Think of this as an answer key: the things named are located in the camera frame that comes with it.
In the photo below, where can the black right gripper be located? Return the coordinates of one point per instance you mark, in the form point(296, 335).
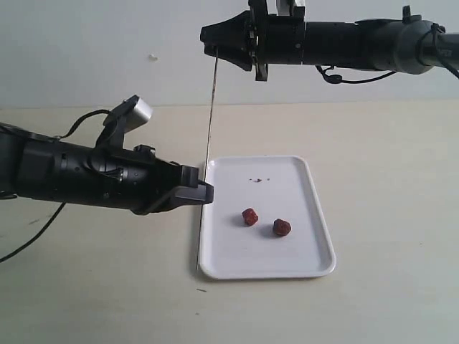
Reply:
point(273, 40)

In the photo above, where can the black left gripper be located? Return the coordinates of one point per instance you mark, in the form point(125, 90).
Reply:
point(142, 183)

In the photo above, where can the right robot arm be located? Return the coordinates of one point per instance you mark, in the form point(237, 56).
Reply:
point(409, 45)

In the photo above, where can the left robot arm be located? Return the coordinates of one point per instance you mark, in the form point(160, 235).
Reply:
point(38, 167)

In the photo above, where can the white plastic tray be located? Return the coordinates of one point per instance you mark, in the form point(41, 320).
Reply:
point(276, 187)

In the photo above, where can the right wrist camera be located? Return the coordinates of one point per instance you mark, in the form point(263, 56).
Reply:
point(293, 8)

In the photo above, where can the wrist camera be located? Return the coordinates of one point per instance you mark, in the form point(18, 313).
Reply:
point(127, 116)
point(293, 8)

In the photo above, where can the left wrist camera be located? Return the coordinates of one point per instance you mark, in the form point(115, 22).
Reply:
point(127, 116)

